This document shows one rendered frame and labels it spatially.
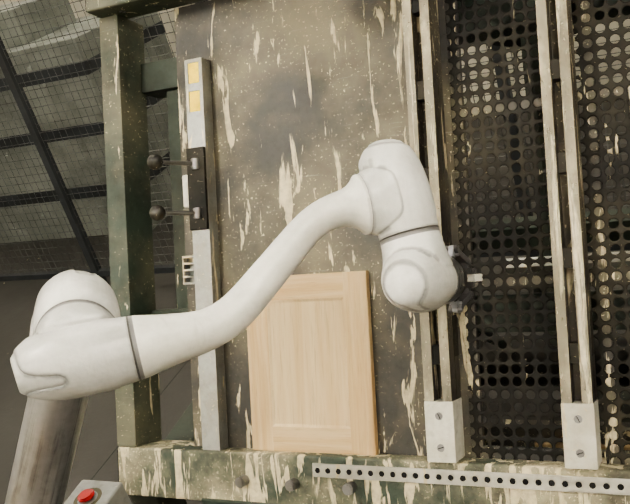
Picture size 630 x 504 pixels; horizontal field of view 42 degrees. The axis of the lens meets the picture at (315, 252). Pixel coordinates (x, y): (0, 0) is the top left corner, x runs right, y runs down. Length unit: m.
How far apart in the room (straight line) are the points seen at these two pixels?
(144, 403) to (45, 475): 0.66
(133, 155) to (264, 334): 0.59
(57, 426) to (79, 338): 0.27
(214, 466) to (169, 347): 0.80
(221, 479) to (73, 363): 0.84
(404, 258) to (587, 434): 0.58
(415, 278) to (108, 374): 0.48
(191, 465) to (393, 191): 0.99
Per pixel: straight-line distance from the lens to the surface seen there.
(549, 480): 1.71
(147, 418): 2.16
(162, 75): 2.20
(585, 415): 1.66
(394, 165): 1.33
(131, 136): 2.16
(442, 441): 1.73
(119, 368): 1.24
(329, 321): 1.85
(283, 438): 1.93
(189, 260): 2.04
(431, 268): 1.27
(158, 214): 1.92
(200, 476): 2.03
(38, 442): 1.50
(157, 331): 1.24
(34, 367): 1.25
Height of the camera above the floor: 2.07
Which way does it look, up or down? 25 degrees down
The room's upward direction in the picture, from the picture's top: 17 degrees counter-clockwise
